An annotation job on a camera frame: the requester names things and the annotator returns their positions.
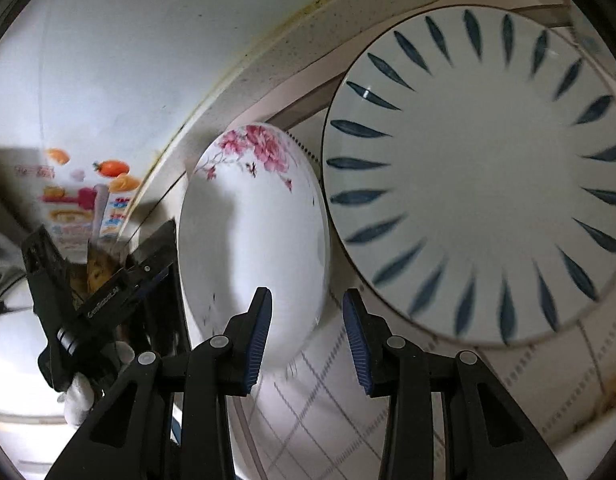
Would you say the white gloved left hand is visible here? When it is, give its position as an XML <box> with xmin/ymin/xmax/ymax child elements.
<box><xmin>64</xmin><ymin>340</ymin><xmax>135</xmax><ymax>428</ymax></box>

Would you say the patterned pink tablecloth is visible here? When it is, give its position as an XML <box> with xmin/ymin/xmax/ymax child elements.
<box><xmin>227</xmin><ymin>0</ymin><xmax>616</xmax><ymax>480</ymax></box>

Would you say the dark frying pan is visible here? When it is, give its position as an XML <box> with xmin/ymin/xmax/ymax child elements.
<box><xmin>69</xmin><ymin>245</ymin><xmax>121</xmax><ymax>310</ymax></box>

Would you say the white blue-leaf plate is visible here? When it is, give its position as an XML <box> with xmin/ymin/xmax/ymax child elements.
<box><xmin>322</xmin><ymin>6</ymin><xmax>616</xmax><ymax>347</ymax></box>

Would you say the colourful wall sticker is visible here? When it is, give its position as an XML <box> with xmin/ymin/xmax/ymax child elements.
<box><xmin>14</xmin><ymin>146</ymin><xmax>142</xmax><ymax>262</ymax></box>

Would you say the white pink-blossom plate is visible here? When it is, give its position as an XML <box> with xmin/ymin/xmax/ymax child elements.
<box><xmin>178</xmin><ymin>122</ymin><xmax>331</xmax><ymax>372</ymax></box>

